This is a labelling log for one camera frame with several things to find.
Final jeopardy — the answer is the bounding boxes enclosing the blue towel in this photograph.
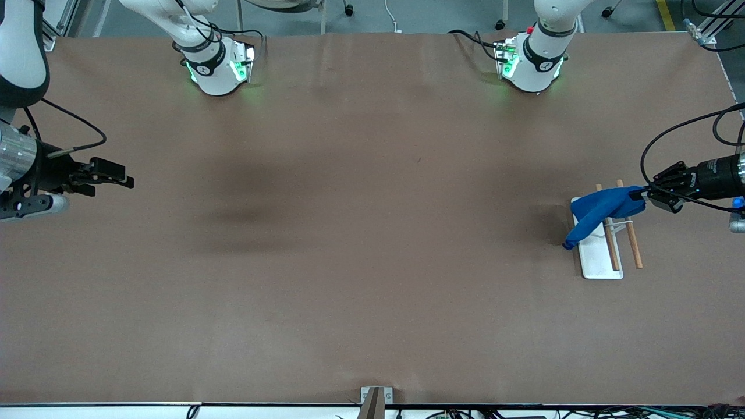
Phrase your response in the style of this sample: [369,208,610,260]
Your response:
[562,186,648,251]

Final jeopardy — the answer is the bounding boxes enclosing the white towel rack wooden bars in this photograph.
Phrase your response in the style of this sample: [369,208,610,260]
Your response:
[570,179,644,280]

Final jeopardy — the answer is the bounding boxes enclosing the aluminium frame profile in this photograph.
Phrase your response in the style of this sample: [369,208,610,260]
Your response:
[681,0,745,53]
[41,0,77,53]

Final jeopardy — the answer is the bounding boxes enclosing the black right base cable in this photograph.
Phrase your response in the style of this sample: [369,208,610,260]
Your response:
[175,0,267,56]

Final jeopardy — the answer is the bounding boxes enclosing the black base cable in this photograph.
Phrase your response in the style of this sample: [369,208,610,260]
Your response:
[447,29,508,62]
[175,0,267,56]

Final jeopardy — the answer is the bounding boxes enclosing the cable bundle under table edge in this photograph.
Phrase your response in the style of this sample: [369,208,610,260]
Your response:
[396,404,745,419]

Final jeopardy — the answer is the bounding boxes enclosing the black left base cable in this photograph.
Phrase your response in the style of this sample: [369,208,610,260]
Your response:
[447,29,508,62]

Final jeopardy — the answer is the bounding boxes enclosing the white floor cable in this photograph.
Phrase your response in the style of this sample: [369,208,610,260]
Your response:
[384,0,403,34]

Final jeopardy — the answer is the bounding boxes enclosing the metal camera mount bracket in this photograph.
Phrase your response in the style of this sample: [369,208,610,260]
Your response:
[360,386,394,419]

